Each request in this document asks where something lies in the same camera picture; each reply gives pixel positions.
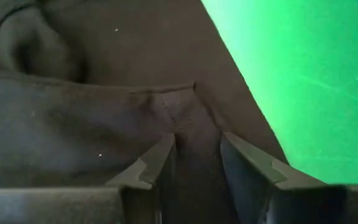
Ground black garment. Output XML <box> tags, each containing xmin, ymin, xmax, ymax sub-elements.
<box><xmin>0</xmin><ymin>0</ymin><xmax>290</xmax><ymax>224</ymax></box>

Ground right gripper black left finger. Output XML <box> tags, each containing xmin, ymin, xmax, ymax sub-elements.
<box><xmin>0</xmin><ymin>133</ymin><xmax>177</xmax><ymax>224</ymax></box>

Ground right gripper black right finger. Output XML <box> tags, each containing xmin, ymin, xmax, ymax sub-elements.
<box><xmin>219</xmin><ymin>131</ymin><xmax>358</xmax><ymax>224</ymax></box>

